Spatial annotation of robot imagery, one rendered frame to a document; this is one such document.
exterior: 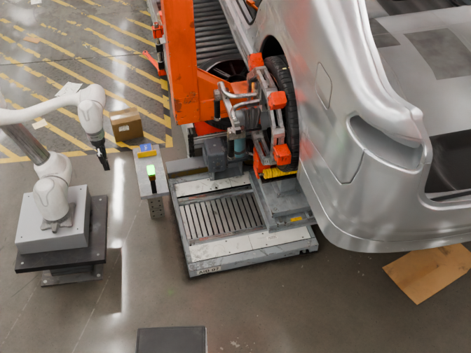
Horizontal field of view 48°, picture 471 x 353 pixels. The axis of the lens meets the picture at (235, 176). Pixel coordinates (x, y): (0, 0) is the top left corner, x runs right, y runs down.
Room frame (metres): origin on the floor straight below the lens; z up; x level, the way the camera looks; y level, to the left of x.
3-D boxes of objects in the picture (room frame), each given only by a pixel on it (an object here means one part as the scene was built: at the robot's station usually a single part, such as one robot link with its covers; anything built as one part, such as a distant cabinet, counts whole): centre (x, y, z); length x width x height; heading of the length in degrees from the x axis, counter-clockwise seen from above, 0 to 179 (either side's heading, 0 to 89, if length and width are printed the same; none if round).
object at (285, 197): (2.38, -0.33, 0.32); 0.40 x 0.30 x 0.28; 14
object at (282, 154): (2.03, -0.24, 0.85); 0.09 x 0.08 x 0.07; 14
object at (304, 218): (2.37, -0.33, 0.13); 0.50 x 0.36 x 0.10; 14
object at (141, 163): (2.31, 0.53, 0.44); 0.43 x 0.17 x 0.03; 14
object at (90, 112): (2.03, 0.71, 1.13); 0.13 x 0.11 x 0.16; 2
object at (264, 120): (2.32, -0.09, 0.85); 0.21 x 0.14 x 0.14; 104
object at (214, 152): (2.61, 0.01, 0.26); 0.42 x 0.18 x 0.35; 104
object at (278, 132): (2.33, -0.16, 0.85); 0.54 x 0.07 x 0.54; 14
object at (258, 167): (2.34, -0.20, 0.48); 0.16 x 0.12 x 0.17; 104
